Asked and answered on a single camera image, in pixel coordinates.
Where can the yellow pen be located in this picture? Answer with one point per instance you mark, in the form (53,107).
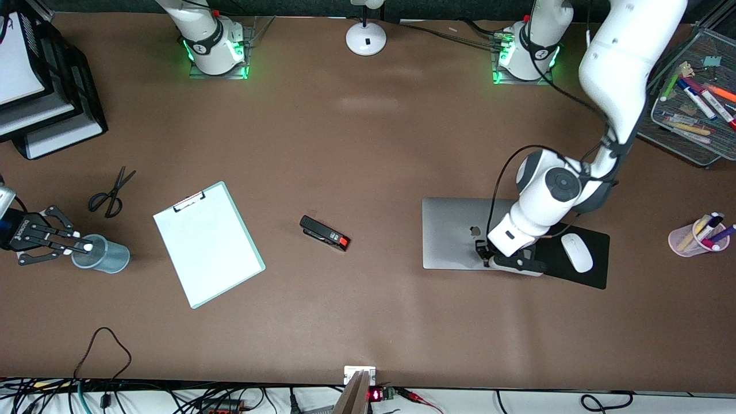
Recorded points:
(690,129)

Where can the green marker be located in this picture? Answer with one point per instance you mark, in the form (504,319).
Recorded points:
(670,87)

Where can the pink pen cup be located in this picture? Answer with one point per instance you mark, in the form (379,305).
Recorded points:
(678,241)

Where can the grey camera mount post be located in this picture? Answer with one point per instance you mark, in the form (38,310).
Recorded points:
(353,399)

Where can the white marker blue cap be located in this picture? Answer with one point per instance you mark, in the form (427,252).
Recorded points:
(698,100)

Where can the purple marker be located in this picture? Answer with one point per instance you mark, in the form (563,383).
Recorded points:
(725,233)

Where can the light blue pen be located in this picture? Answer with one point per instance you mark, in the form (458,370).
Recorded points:
(678,117)

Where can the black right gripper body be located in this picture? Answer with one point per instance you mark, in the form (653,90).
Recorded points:
(17,234)

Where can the yellow marker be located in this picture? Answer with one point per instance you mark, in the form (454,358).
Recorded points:
(693,234)

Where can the black connector block red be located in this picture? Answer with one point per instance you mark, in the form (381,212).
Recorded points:
(221,407)

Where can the white paper sheet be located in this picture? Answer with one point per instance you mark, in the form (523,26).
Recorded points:
(34,115)
(63,141)
(17,63)
(224,264)

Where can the circuit board red display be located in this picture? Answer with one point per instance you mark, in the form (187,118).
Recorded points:
(375,395)

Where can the silver laptop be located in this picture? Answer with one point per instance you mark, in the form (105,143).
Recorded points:
(448,236)

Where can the beige wooden clip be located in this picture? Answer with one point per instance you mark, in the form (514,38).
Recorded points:
(687,69)

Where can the black scissors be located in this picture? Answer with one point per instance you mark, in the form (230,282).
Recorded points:
(117,190)

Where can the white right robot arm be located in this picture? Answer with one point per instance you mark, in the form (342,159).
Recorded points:
(210,40)

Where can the white computer mouse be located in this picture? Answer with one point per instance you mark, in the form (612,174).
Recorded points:
(577,253)

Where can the black mesh desk tray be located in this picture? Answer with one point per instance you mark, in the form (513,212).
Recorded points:
(707,148)

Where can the teal clipboard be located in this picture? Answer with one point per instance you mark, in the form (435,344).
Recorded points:
(187,203)

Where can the white marker red cap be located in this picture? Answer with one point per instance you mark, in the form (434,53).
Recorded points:
(719,106)

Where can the small teal clip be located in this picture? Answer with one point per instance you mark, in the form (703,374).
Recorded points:
(713,61)

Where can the white round lamp base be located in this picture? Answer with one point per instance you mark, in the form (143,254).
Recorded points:
(366,40)

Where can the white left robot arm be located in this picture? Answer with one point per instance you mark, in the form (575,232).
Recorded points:
(621,57)

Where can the black mouse pad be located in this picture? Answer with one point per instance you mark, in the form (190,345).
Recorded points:
(598,264)

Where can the light blue mesh cup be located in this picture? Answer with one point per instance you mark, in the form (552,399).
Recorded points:
(115,257)

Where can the white marker black cap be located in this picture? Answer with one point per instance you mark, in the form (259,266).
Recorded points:
(716,218)

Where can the black stacked document tray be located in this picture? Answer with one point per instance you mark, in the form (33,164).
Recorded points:
(80,80)

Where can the white mounting plate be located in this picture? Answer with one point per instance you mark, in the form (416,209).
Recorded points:
(351,374)

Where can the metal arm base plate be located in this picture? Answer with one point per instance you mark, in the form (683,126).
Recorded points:
(520,82)
(241,72)

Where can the black stapler red tip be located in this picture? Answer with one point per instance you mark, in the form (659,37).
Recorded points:
(322,231)

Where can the orange marker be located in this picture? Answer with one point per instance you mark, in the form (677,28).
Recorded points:
(721,93)

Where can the pink marker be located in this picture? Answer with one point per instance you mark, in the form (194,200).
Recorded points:
(712,245)

